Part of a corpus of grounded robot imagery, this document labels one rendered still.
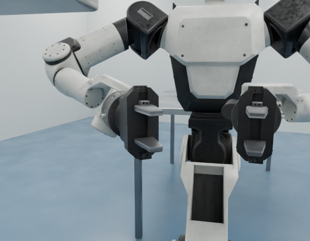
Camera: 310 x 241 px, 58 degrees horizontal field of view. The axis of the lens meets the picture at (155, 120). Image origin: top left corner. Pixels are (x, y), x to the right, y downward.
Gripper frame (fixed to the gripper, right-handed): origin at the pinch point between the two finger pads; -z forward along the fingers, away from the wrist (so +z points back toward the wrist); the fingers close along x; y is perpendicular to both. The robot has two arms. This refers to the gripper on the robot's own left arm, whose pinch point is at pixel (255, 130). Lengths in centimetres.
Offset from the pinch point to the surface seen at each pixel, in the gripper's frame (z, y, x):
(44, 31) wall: 360, 343, -70
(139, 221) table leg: 103, 63, 85
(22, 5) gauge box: -29.7, 13.4, -12.7
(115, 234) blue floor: 102, 80, 97
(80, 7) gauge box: -28.3, 10.5, -12.7
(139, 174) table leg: 104, 63, 54
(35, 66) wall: 335, 345, -12
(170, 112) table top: 104, 44, 16
